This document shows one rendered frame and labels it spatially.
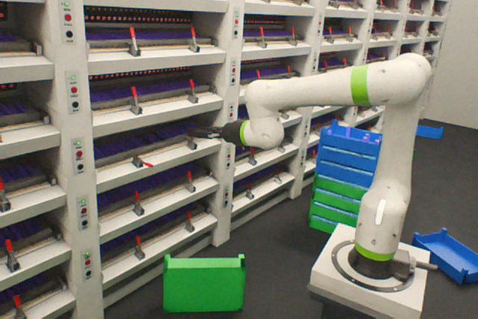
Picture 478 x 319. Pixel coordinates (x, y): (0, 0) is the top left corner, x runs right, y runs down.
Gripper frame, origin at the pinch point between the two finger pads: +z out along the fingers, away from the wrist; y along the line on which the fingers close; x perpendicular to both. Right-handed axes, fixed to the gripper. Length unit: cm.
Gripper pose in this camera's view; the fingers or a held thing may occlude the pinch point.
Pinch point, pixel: (197, 131)
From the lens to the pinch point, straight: 153.9
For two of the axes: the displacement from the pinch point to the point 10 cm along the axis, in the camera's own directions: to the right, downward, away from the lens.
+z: -7.7, -0.3, 6.4
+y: 6.3, -2.2, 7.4
